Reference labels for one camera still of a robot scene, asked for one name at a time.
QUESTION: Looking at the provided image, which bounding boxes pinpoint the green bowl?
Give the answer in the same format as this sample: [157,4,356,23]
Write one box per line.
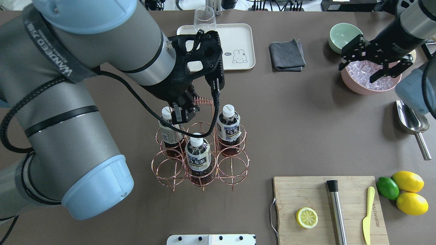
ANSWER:
[328,23,363,54]

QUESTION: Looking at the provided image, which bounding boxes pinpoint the half lemon slice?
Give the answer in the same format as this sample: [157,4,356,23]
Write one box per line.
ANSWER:
[296,207,318,229]

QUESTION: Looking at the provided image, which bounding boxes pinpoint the grey folded cloth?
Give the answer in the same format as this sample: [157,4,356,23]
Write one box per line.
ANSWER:
[268,38,306,72]

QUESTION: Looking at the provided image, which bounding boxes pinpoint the steel muddler black tip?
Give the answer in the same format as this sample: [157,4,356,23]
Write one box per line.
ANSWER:
[326,180,348,245]

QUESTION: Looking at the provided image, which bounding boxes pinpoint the yellow lemon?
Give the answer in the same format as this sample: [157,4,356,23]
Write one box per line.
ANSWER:
[391,170,424,193]
[396,192,429,215]

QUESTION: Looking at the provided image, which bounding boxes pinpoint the tea bottle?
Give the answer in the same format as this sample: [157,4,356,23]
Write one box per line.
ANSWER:
[185,137,213,186]
[158,107,186,157]
[217,104,241,156]

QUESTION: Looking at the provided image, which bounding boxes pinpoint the copper wire bottle basket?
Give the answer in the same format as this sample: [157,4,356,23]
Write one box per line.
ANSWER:
[151,107,250,190]

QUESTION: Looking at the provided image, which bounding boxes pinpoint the bamboo cutting board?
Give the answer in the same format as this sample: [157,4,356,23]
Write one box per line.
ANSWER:
[273,176,376,245]

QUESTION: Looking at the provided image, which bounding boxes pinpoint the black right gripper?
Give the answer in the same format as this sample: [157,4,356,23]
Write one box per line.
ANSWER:
[338,34,414,83]

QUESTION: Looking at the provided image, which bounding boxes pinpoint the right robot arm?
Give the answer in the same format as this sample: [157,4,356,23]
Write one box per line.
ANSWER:
[339,0,436,117]

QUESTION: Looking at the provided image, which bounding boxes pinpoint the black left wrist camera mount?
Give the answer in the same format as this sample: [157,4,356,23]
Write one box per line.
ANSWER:
[168,30,225,93]

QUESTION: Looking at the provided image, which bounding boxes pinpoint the yellow lemon lower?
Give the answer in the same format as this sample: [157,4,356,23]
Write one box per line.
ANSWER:
[396,192,429,215]

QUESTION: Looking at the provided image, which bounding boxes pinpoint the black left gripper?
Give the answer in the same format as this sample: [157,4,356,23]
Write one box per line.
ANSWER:
[140,77,200,125]

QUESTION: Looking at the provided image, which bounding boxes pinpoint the yellow plastic knife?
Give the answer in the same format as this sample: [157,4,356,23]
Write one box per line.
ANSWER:
[362,186,375,245]

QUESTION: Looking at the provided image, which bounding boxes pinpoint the clear ice cubes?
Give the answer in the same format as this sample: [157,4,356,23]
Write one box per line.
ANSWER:
[346,61,400,91]

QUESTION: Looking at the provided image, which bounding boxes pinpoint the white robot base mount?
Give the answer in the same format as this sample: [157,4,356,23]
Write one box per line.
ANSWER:
[166,234,256,245]

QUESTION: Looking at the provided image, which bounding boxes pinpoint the cream serving tray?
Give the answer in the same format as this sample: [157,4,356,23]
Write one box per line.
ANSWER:
[176,23,256,72]

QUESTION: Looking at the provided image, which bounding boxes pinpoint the pink bowl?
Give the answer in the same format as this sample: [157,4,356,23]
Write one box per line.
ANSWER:
[341,60,402,95]

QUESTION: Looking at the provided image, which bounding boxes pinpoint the steel ice scoop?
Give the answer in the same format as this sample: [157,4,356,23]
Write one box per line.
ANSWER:
[396,100,432,160]

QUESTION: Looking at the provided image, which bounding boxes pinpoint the green lime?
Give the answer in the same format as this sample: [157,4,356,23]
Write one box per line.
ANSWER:
[376,177,399,200]

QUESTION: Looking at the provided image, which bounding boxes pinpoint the clear wine glass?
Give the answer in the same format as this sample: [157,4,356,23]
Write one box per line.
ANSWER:
[194,6,217,33]

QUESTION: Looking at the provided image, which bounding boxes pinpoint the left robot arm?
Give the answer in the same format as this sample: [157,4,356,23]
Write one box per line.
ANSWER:
[1,0,192,224]

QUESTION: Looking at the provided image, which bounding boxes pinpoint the yellow lemon upper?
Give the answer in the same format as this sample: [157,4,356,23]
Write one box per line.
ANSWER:
[391,170,424,193]

